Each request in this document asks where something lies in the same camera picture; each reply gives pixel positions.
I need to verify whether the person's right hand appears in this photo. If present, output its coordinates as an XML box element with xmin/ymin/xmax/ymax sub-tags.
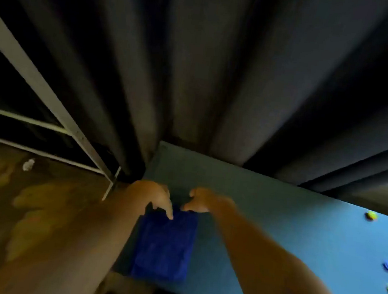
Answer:
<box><xmin>180</xmin><ymin>186</ymin><xmax>239</xmax><ymax>219</ymax></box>

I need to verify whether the person's left hand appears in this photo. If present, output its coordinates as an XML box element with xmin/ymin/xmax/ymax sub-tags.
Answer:
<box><xmin>128</xmin><ymin>179</ymin><xmax>177</xmax><ymax>221</ymax></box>

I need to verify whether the dark blue cloth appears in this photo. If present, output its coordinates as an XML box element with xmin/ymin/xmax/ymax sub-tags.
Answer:
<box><xmin>129</xmin><ymin>202</ymin><xmax>200</xmax><ymax>284</ymax></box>

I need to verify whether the person's right forearm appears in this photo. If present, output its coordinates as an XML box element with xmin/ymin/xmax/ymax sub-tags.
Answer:
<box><xmin>208</xmin><ymin>202</ymin><xmax>370</xmax><ymax>294</ymax></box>

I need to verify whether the person's left forearm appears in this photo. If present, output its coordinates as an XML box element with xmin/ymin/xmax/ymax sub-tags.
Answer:
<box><xmin>0</xmin><ymin>172</ymin><xmax>150</xmax><ymax>294</ymax></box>

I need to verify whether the dark grey curtain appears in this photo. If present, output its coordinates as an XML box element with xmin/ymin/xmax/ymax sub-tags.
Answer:
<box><xmin>0</xmin><ymin>0</ymin><xmax>388</xmax><ymax>221</ymax></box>

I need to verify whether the white metal rack frame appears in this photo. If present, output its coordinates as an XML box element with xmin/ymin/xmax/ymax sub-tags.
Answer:
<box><xmin>0</xmin><ymin>3</ymin><xmax>137</xmax><ymax>203</ymax></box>

